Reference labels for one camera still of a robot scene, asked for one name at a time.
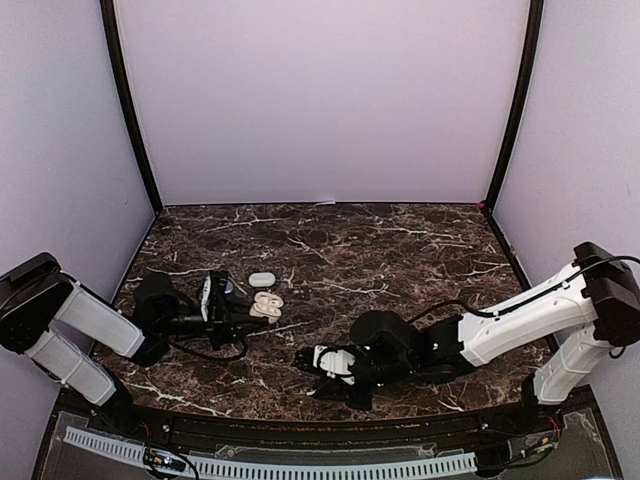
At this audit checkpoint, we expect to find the beige square charging case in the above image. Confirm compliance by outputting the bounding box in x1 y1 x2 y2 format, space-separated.
249 292 284 323

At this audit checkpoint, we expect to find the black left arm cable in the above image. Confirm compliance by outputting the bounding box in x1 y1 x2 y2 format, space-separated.
167 334 251 362

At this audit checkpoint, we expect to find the left black frame post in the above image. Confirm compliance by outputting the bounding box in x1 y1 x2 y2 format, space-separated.
99 0 164 215

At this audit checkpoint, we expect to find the black front rail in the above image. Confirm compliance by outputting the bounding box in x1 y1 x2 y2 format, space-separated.
133 403 519 449

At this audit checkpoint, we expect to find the right black frame post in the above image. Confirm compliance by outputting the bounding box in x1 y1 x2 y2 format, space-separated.
483 0 544 216

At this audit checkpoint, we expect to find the white oval charging case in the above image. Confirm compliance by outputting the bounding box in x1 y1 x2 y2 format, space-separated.
248 272 276 288

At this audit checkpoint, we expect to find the black frame post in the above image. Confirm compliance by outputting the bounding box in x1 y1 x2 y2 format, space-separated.
483 0 544 216
99 0 164 215

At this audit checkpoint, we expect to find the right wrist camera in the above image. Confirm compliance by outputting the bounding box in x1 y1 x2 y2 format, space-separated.
292 345 363 386

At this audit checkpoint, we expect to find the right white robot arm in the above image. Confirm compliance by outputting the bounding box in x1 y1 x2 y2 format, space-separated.
295 242 639 434

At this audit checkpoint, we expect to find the white slotted cable duct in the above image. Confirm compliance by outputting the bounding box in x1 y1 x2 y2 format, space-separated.
62 427 477 480

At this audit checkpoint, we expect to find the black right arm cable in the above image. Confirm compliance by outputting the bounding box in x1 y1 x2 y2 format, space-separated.
404 254 640 359

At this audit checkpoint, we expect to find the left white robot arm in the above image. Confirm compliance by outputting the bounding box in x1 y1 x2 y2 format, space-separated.
1 252 284 436

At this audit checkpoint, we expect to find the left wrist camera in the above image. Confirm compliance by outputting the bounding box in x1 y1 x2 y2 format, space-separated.
200 270 229 322

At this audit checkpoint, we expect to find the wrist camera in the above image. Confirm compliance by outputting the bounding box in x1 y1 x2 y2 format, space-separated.
200 270 229 322
292 345 363 386

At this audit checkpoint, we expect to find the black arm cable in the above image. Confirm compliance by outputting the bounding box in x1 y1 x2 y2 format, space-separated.
404 254 640 359
167 334 251 362

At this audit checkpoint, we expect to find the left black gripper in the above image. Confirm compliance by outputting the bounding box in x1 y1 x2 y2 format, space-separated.
156 293 268 351

